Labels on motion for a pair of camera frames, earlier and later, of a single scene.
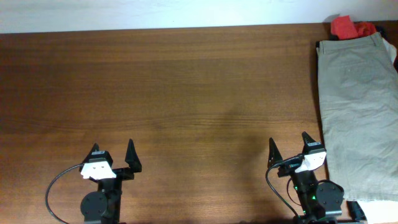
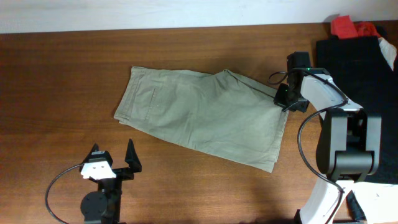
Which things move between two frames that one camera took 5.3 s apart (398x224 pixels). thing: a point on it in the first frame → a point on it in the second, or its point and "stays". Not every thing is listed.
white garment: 391,49 stays
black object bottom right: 356,210 stays
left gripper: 132,159 stays
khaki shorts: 359,89 → 221,114
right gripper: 288,167 → 280,99
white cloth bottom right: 380,211 stays
